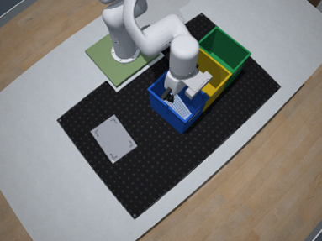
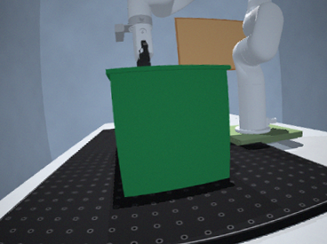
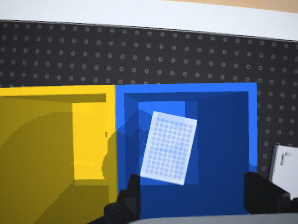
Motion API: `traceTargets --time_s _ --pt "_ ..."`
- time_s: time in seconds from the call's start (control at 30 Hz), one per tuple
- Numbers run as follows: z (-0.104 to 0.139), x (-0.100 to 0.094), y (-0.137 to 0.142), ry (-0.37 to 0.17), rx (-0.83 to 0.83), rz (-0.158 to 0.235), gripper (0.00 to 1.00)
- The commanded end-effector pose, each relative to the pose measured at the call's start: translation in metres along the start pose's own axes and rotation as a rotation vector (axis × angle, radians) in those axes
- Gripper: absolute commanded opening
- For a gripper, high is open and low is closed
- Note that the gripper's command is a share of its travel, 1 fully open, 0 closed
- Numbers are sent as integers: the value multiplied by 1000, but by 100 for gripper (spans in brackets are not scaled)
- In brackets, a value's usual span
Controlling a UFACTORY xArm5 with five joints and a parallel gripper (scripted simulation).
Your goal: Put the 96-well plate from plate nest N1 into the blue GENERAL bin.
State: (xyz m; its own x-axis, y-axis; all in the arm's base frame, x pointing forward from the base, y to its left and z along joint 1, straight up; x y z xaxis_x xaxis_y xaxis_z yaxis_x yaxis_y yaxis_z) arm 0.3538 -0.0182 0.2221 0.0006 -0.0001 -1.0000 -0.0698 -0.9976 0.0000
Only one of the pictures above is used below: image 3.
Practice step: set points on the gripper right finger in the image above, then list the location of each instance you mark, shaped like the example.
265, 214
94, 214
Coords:
261, 196

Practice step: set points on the white well plate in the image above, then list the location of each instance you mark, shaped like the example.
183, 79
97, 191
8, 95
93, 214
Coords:
170, 146

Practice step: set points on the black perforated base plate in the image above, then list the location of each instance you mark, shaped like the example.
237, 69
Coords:
47, 53

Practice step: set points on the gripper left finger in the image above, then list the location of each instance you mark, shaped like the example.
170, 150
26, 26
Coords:
127, 207

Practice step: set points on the yellow open bin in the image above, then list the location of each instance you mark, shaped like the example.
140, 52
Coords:
53, 154

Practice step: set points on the blue bin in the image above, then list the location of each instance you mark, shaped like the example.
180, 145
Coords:
223, 150

